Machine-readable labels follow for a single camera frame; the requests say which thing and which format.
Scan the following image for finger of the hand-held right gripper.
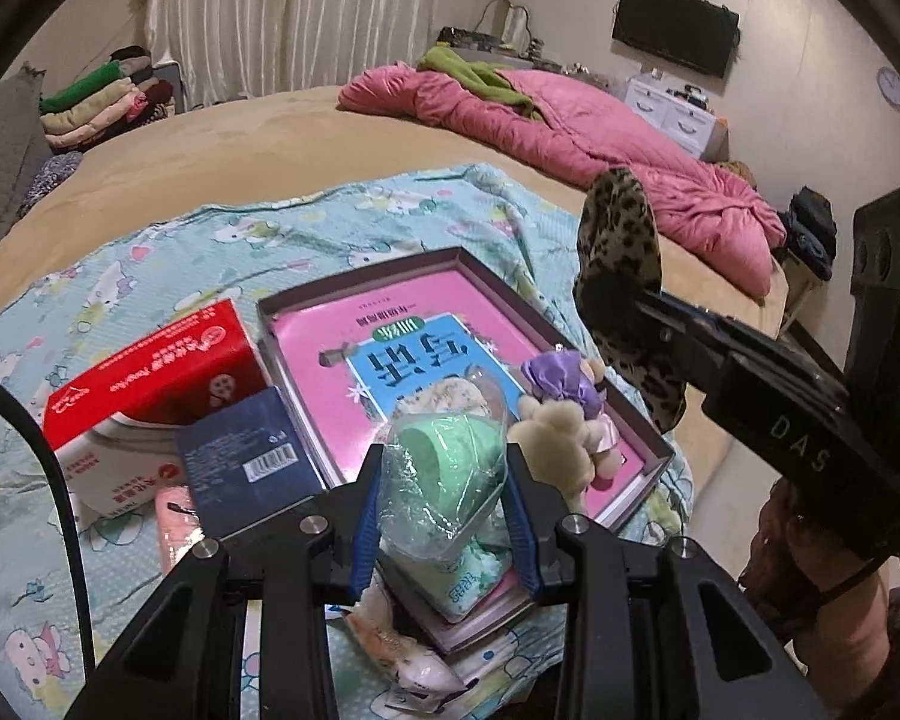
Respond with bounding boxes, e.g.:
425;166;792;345
591;291;722;397
636;286;777;359

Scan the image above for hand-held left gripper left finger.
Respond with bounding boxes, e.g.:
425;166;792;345
64;457;387;720

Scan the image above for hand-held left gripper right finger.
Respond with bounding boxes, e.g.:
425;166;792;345
504;444;830;720

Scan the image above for green white tissue pack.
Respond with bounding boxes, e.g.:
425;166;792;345
420;525;518;623

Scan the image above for beige plush toy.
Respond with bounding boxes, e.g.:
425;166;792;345
510;351;620;515

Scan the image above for green sponge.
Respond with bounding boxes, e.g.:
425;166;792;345
371;367;526;563

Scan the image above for purple gift box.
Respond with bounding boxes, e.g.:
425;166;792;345
257;246;676;657

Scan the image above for person's right forearm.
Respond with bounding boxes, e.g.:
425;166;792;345
739;476;900;720

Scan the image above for white orange packet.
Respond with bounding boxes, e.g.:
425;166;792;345
341;577;466;698

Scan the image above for dark clothes pile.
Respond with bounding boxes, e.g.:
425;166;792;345
784;186;839;282

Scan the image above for dark blue box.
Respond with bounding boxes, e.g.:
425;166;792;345
176;386;327;541

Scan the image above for pink pack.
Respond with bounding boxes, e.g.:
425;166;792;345
154;484;207;578

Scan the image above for pink book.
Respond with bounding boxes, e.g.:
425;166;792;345
270;270;653;496

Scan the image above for white drawer cabinet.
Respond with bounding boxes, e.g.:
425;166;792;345
622;75;728;162

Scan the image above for pink quilt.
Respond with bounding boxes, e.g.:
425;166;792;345
337;64;788;297

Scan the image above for red white tissue box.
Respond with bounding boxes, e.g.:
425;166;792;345
43;298;271;518

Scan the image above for black television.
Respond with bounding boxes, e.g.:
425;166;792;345
611;0;741;80

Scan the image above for green cloth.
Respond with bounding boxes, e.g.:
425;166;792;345
418;45;545;121

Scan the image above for cartoon printed blanket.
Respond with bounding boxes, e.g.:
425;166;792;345
0;161;695;720

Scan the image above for white bag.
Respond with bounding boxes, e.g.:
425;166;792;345
480;0;532;46

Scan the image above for cluttered desk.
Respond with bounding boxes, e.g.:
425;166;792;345
435;24;608;80

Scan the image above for tan bed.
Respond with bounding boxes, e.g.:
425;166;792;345
0;82;792;496

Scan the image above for dark floral cloth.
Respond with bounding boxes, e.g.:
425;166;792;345
19;150;83;218

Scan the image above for stack of folded clothes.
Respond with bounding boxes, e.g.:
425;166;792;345
37;45;177;151

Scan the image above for grey padded headboard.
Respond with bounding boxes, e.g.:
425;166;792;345
0;64;53;271

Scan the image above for white curtains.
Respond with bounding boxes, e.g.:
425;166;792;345
142;0;440;110

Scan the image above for black cable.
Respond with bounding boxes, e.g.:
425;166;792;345
0;367;98;691

